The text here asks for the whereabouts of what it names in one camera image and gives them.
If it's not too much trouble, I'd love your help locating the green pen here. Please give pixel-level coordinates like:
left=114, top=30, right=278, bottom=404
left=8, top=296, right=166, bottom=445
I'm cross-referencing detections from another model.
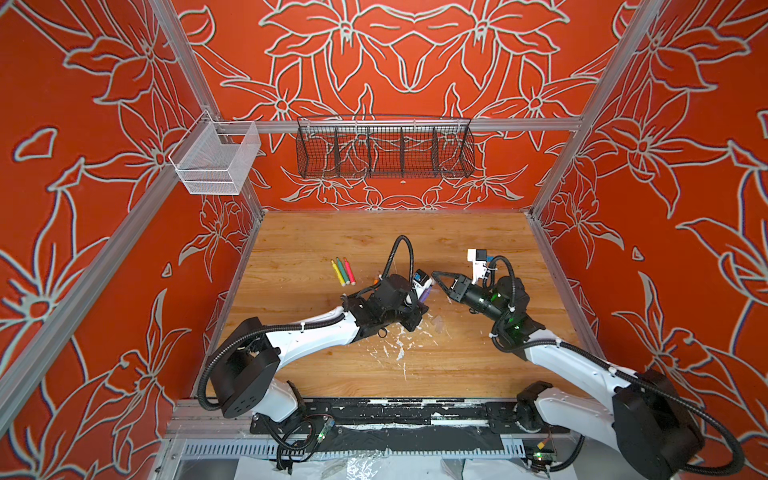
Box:
left=335, top=257, right=352, bottom=285

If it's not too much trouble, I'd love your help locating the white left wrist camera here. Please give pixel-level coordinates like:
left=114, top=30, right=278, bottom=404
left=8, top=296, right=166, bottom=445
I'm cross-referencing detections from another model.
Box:
left=413, top=269, right=433, bottom=299

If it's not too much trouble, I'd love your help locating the aluminium frame post right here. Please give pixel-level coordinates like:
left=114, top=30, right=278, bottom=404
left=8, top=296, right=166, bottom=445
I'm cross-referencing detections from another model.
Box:
left=527, top=0, right=663, bottom=219

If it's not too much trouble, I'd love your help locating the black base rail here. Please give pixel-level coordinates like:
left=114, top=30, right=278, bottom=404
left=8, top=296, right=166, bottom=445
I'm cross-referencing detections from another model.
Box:
left=248, top=395, right=571, bottom=454

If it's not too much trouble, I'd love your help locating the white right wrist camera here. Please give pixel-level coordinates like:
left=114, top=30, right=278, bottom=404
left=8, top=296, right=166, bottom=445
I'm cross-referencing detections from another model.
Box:
left=467, top=249, right=494, bottom=285

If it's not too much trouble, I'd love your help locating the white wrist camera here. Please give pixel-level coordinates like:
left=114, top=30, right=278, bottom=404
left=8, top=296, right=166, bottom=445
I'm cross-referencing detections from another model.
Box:
left=467, top=249, right=494, bottom=285
left=413, top=269, right=433, bottom=299

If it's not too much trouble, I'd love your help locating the yellow pen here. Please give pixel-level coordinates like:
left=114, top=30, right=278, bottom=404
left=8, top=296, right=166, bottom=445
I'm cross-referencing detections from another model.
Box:
left=330, top=259, right=347, bottom=287

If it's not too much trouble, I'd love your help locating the pink pen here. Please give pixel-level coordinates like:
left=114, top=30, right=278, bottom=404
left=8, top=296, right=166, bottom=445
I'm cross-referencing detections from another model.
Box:
left=342, top=257, right=356, bottom=285

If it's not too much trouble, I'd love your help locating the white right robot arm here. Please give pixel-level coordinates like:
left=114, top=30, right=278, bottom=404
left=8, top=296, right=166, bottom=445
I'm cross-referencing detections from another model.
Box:
left=432, top=256, right=745, bottom=479

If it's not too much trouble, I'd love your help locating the purple pen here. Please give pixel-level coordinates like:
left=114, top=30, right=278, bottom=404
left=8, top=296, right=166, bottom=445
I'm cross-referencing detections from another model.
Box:
left=419, top=286, right=432, bottom=303

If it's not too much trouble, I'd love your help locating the black wire basket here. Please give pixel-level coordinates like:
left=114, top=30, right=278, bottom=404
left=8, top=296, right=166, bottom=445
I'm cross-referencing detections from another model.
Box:
left=296, top=115, right=477, bottom=180

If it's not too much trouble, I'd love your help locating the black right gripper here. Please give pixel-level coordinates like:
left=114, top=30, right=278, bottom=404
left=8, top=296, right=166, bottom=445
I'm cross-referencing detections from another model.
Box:
left=432, top=272, right=512, bottom=329

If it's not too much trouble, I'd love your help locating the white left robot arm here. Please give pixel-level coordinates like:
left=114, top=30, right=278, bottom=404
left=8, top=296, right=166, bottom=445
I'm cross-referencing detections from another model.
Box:
left=195, top=235, right=432, bottom=424

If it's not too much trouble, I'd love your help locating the white mesh basket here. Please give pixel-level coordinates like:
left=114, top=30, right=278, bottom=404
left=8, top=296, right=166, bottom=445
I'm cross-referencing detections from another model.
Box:
left=169, top=112, right=261, bottom=196

